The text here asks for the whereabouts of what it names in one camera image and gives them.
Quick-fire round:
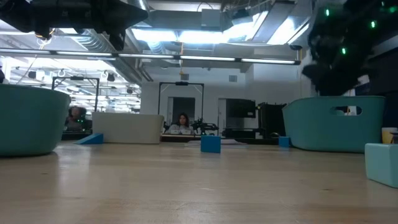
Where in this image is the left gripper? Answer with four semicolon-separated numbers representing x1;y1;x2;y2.
52;0;149;51

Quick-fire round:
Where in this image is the teal plastic bin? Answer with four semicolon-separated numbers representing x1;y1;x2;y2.
0;83;72;157
282;95;386;154

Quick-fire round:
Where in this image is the light teal block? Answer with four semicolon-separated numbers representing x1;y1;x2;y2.
364;142;398;189

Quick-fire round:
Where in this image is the LED light bar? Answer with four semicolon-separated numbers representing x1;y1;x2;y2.
0;48;301;65

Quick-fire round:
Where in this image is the black background equipment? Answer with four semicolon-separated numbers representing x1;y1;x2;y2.
256;102;289;139

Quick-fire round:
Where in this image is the background computer monitor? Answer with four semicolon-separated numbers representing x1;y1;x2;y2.
226;98;257;119

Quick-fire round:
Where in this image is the grey plastic bin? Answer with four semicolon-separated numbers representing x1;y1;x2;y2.
91;111;165;145

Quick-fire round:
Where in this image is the person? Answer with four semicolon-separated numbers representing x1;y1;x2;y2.
64;106;93;131
167;112;195;135

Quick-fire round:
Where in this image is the blue wedge block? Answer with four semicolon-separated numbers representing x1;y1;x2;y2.
73;133;104;146

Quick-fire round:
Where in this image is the black background rig frame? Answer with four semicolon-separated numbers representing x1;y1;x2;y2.
157;82;205;125
51;76;100;113

